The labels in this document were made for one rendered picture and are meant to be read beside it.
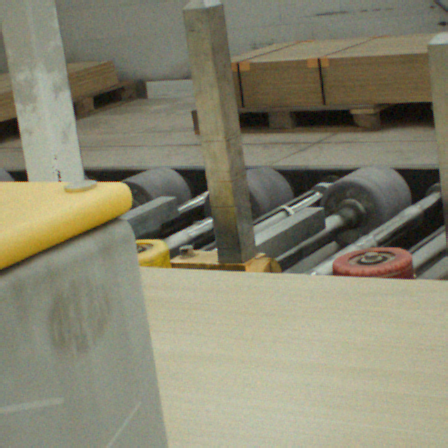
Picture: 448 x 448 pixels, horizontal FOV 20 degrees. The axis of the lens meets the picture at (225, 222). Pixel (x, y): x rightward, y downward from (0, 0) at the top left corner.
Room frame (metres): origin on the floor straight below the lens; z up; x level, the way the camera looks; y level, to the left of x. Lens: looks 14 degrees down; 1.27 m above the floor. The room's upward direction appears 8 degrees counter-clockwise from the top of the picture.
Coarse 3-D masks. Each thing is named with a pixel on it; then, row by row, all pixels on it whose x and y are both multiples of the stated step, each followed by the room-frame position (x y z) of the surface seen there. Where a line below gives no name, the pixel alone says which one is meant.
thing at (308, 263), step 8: (208, 240) 2.08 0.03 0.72; (328, 248) 1.87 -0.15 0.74; (336, 248) 1.86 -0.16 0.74; (176, 256) 2.00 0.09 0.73; (312, 256) 1.83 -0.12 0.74; (320, 256) 1.83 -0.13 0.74; (328, 256) 1.82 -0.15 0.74; (296, 264) 1.80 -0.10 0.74; (304, 264) 1.80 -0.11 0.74; (312, 264) 1.79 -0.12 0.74; (440, 264) 1.70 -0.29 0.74; (288, 272) 1.77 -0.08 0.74; (296, 272) 1.76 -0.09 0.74; (304, 272) 1.76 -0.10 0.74; (424, 272) 1.67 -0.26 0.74; (432, 272) 1.67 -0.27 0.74; (440, 272) 1.66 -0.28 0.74
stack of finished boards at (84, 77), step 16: (80, 64) 9.08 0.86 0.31; (96, 64) 8.93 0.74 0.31; (112, 64) 9.03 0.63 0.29; (0, 80) 8.78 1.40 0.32; (80, 80) 8.71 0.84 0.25; (96, 80) 8.85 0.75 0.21; (112, 80) 9.00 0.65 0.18; (0, 96) 8.03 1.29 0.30; (0, 112) 7.98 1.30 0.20; (16, 112) 8.11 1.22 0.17
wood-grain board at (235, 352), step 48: (144, 288) 1.25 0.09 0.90; (192, 288) 1.22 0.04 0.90; (240, 288) 1.20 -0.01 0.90; (288, 288) 1.18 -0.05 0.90; (336, 288) 1.16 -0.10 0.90; (384, 288) 1.14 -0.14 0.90; (432, 288) 1.11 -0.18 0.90; (192, 336) 1.08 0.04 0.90; (240, 336) 1.06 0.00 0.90; (288, 336) 1.04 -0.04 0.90; (336, 336) 1.02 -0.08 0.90; (384, 336) 1.01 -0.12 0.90; (432, 336) 0.99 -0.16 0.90; (192, 384) 0.96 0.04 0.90; (240, 384) 0.94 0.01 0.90; (288, 384) 0.93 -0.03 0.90; (336, 384) 0.91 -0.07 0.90; (384, 384) 0.90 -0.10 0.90; (432, 384) 0.89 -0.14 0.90; (192, 432) 0.86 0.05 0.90; (240, 432) 0.85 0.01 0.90; (288, 432) 0.84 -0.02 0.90; (336, 432) 0.83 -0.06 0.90; (384, 432) 0.81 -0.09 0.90; (432, 432) 0.80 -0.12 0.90
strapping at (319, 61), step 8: (304, 40) 7.77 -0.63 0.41; (312, 40) 7.72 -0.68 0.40; (368, 40) 7.30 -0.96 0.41; (280, 48) 7.52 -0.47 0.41; (344, 48) 7.09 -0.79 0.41; (320, 56) 6.89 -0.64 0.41; (328, 56) 6.84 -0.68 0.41; (232, 64) 7.18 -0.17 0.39; (240, 64) 7.15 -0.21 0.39; (248, 64) 7.12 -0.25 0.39; (312, 64) 6.87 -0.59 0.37; (320, 64) 6.84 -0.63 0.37; (328, 64) 6.81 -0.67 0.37; (320, 72) 6.84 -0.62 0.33; (240, 80) 7.16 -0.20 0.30; (320, 80) 6.85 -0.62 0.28; (240, 88) 7.16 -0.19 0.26
